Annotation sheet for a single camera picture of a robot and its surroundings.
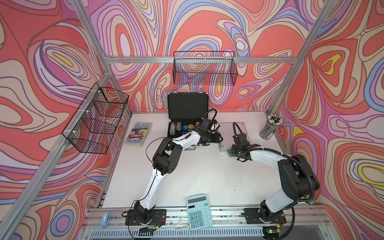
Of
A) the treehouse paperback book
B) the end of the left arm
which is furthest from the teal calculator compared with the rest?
the treehouse paperback book

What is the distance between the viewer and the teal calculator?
72 cm

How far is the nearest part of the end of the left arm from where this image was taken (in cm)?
78

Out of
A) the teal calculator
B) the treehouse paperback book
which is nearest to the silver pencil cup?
the teal calculator

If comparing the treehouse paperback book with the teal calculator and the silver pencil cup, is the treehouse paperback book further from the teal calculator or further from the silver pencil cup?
the silver pencil cup

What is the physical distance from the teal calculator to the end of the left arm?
0.30m

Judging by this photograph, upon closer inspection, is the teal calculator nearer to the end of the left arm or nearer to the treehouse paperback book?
the end of the left arm

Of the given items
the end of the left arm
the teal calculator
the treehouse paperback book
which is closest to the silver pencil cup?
the end of the left arm

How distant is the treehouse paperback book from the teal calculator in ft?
1.65

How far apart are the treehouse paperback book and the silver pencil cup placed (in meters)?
0.82

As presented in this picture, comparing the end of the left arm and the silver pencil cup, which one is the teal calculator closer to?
the end of the left arm

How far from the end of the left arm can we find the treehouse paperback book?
1.39 feet

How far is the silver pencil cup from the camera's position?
0.93 metres

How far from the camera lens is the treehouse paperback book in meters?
1.01

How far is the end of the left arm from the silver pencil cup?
33cm
